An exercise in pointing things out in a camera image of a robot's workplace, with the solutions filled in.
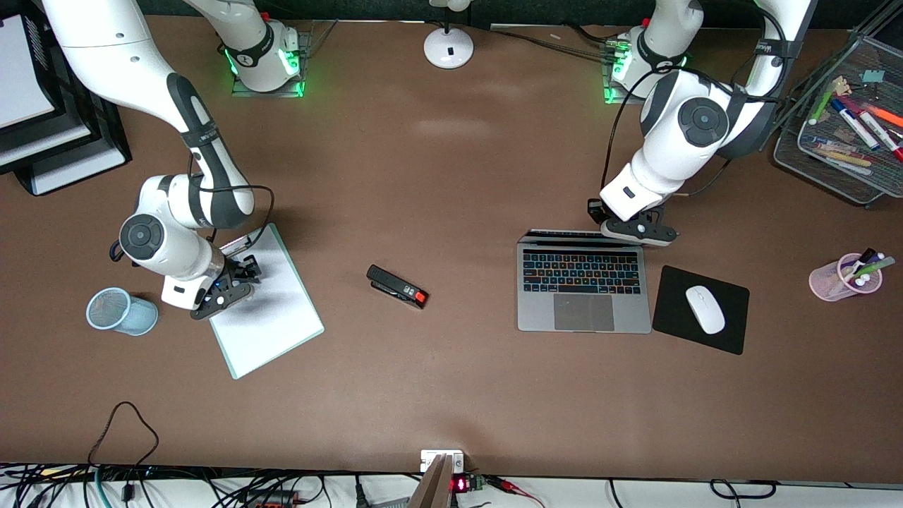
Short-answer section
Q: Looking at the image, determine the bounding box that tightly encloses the green marker with clear cap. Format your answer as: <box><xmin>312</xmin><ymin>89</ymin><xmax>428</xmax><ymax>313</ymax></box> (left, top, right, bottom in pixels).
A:
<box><xmin>852</xmin><ymin>258</ymin><xmax>897</xmax><ymax>279</ymax></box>

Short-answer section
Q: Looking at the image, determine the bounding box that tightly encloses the green tray marker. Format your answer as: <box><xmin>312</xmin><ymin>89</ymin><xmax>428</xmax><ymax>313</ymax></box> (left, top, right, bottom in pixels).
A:
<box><xmin>808</xmin><ymin>88</ymin><xmax>835</xmax><ymax>126</ymax></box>

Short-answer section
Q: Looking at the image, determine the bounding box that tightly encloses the small white box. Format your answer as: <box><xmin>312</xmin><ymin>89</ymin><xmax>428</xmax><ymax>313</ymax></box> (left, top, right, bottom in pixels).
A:
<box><xmin>420</xmin><ymin>449</ymin><xmax>465</xmax><ymax>473</ymax></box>

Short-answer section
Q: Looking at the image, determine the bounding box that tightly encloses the mint green clipboard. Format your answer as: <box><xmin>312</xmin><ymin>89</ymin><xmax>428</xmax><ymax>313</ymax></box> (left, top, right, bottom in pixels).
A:
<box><xmin>209</xmin><ymin>223</ymin><xmax>325</xmax><ymax>380</ymax></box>

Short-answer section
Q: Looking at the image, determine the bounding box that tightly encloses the blue mesh pen cup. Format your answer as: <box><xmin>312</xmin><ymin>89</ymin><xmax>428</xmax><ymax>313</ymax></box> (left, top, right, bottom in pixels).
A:
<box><xmin>86</xmin><ymin>286</ymin><xmax>159</xmax><ymax>337</ymax></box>

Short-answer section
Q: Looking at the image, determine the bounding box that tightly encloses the orange highlighter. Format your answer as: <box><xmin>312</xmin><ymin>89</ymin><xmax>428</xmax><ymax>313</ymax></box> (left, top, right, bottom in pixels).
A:
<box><xmin>856</xmin><ymin>99</ymin><xmax>903</xmax><ymax>129</ymax></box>

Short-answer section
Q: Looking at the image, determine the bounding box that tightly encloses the white paper stack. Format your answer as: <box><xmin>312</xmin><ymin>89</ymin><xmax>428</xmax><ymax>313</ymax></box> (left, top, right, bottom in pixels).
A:
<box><xmin>32</xmin><ymin>138</ymin><xmax>128</xmax><ymax>195</ymax></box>
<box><xmin>0</xmin><ymin>16</ymin><xmax>57</xmax><ymax>130</ymax></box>
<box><xmin>0</xmin><ymin>106</ymin><xmax>92</xmax><ymax>168</ymax></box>

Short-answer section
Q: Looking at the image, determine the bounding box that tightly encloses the red wire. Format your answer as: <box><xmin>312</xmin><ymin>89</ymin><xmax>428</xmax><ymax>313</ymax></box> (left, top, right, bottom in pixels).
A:
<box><xmin>487</xmin><ymin>476</ymin><xmax>545</xmax><ymax>508</ymax></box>

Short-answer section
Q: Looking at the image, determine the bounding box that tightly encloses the black cable tangle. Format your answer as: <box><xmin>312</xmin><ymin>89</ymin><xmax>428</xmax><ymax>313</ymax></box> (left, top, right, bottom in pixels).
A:
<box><xmin>0</xmin><ymin>462</ymin><xmax>410</xmax><ymax>508</ymax></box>

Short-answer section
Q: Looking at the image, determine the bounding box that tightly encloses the black stacked paper tray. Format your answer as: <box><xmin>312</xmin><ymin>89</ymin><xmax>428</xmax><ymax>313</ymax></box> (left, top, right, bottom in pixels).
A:
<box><xmin>0</xmin><ymin>14</ymin><xmax>133</xmax><ymax>196</ymax></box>

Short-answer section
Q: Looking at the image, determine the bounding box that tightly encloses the black mouse pad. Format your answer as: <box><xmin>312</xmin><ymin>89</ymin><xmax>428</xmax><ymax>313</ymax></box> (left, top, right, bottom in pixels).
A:
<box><xmin>652</xmin><ymin>265</ymin><xmax>750</xmax><ymax>356</ymax></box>

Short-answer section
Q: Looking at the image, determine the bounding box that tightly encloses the thin looped black cable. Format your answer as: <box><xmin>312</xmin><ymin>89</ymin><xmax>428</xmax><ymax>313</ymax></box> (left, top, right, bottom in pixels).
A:
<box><xmin>87</xmin><ymin>401</ymin><xmax>160</xmax><ymax>468</ymax></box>

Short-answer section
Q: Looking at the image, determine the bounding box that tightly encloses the orange and black connector strip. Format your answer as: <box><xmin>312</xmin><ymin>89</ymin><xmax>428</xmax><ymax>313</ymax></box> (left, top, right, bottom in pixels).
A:
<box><xmin>243</xmin><ymin>489</ymin><xmax>297</xmax><ymax>508</ymax></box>

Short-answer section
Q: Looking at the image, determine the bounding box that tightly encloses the black table cable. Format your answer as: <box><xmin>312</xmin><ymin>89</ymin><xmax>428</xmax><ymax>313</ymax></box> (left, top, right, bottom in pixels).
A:
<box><xmin>490</xmin><ymin>28</ymin><xmax>611</xmax><ymax>57</ymax></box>
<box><xmin>561</xmin><ymin>21</ymin><xmax>622</xmax><ymax>47</ymax></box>

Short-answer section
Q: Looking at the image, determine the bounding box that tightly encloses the black looped floor cable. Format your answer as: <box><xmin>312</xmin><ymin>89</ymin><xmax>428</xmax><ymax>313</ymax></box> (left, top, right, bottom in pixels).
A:
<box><xmin>709</xmin><ymin>478</ymin><xmax>778</xmax><ymax>499</ymax></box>

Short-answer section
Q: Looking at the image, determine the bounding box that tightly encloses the white computer mouse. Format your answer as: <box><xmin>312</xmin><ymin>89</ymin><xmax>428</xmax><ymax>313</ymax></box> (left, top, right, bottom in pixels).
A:
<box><xmin>685</xmin><ymin>285</ymin><xmax>727</xmax><ymax>335</ymax></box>

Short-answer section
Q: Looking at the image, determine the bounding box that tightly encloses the white clipboard paper sheet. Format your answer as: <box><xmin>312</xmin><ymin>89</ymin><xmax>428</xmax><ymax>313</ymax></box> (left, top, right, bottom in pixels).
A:
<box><xmin>212</xmin><ymin>227</ymin><xmax>322</xmax><ymax>377</ymax></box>

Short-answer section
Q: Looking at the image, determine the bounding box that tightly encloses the yellow marker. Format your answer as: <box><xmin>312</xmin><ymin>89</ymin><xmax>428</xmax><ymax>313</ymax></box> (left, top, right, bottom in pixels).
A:
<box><xmin>817</xmin><ymin>147</ymin><xmax>873</xmax><ymax>168</ymax></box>

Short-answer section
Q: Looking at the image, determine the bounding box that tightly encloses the pink mesh pen cup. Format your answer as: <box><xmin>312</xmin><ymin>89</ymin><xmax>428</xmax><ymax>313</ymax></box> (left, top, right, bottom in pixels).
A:
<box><xmin>809</xmin><ymin>253</ymin><xmax>883</xmax><ymax>303</ymax></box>

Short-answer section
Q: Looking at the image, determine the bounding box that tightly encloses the silver laptop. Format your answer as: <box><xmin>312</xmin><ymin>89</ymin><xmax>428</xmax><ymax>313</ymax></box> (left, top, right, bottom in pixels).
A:
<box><xmin>517</xmin><ymin>229</ymin><xmax>652</xmax><ymax>334</ymax></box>

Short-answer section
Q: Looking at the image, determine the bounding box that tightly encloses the blue capped whiteboard marker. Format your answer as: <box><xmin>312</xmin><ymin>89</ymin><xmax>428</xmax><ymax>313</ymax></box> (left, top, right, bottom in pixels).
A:
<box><xmin>830</xmin><ymin>97</ymin><xmax>880</xmax><ymax>151</ymax></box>

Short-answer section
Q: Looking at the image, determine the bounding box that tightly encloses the red capped whiteboard marker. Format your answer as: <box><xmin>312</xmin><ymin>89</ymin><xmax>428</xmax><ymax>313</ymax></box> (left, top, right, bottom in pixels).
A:
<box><xmin>859</xmin><ymin>111</ymin><xmax>903</xmax><ymax>164</ymax></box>

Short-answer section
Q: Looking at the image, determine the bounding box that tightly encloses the grey mesh desk tray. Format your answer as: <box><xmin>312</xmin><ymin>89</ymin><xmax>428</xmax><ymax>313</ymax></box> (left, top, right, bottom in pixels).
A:
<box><xmin>774</xmin><ymin>34</ymin><xmax>903</xmax><ymax>207</ymax></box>

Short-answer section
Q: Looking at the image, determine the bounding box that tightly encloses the white lamp base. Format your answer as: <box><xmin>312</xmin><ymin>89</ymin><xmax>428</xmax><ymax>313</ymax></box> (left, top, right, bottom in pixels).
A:
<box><xmin>423</xmin><ymin>0</ymin><xmax>475</xmax><ymax>70</ymax></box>

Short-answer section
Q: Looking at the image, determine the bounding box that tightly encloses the black stapler with red end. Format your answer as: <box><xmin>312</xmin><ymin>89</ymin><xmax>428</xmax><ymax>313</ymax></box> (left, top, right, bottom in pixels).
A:
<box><xmin>366</xmin><ymin>265</ymin><xmax>430</xmax><ymax>310</ymax></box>

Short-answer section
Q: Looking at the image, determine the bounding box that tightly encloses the grey mounting post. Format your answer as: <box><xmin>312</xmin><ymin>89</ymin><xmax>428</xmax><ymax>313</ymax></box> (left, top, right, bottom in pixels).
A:
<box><xmin>408</xmin><ymin>454</ymin><xmax>454</xmax><ymax>508</ymax></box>

